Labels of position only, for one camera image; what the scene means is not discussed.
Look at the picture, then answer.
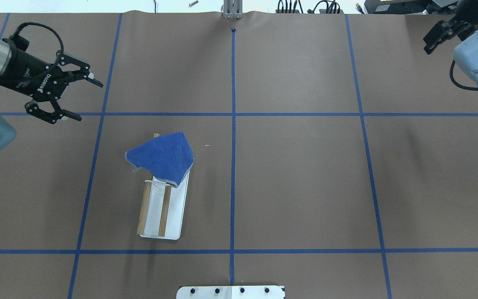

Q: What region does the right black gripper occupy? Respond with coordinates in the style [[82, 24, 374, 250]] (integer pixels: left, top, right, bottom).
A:
[[423, 0, 478, 54]]

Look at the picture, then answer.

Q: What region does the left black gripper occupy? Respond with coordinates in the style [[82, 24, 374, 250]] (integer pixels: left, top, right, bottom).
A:
[[0, 38, 104, 124]]

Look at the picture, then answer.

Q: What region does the blue microfiber towel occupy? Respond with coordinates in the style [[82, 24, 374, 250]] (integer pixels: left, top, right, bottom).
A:
[[124, 131, 194, 188]]

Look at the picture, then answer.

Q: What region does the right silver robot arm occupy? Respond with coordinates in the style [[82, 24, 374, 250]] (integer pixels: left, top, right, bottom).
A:
[[423, 0, 478, 91]]

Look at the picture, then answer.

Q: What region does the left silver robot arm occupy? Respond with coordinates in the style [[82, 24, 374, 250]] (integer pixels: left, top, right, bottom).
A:
[[0, 22, 104, 151]]

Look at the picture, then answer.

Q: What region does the white wooden towel rack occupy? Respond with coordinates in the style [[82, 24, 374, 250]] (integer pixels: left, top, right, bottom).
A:
[[137, 133, 192, 240]]

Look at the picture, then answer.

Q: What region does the black laptop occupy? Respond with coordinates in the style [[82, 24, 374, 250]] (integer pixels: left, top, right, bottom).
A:
[[364, 0, 458, 15]]

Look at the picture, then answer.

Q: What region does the lower small electronics board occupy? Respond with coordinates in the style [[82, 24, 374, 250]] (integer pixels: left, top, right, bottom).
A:
[[308, 0, 343, 15]]

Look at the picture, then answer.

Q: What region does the right black braided cable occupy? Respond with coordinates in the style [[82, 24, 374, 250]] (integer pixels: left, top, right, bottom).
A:
[[449, 60, 478, 93]]

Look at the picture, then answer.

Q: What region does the black braided cable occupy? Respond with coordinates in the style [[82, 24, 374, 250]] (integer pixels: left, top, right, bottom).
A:
[[449, 60, 478, 93], [13, 22, 65, 79]]

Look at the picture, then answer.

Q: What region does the left black braided cable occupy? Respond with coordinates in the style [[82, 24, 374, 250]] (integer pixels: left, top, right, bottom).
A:
[[13, 22, 65, 79]]

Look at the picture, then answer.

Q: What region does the aluminium frame post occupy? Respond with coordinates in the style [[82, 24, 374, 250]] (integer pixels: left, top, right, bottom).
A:
[[222, 0, 244, 20]]

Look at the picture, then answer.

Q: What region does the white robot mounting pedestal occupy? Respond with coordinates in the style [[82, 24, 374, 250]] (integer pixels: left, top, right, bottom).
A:
[[176, 284, 286, 299]]

